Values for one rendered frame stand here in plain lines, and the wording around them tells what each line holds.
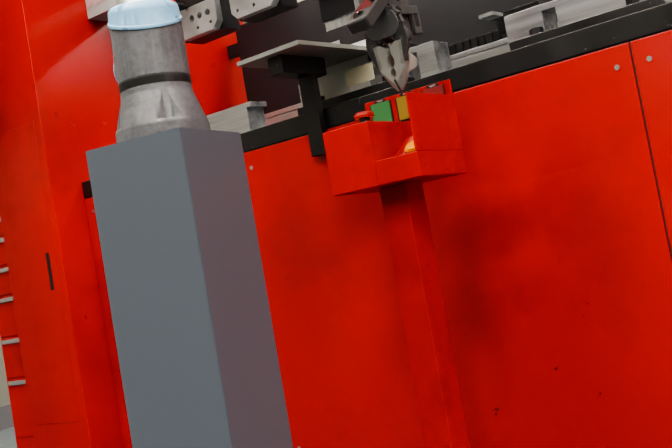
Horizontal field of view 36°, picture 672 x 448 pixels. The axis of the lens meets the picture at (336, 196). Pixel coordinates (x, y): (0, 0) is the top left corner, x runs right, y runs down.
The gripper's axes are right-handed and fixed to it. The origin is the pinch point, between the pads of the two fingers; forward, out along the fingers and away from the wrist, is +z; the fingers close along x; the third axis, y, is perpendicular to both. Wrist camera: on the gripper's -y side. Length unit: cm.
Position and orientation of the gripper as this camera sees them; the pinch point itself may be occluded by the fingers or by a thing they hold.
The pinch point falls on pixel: (397, 84)
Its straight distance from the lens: 189.8
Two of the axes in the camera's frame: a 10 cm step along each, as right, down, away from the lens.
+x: -7.8, 1.8, 6.0
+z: 2.2, 9.7, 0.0
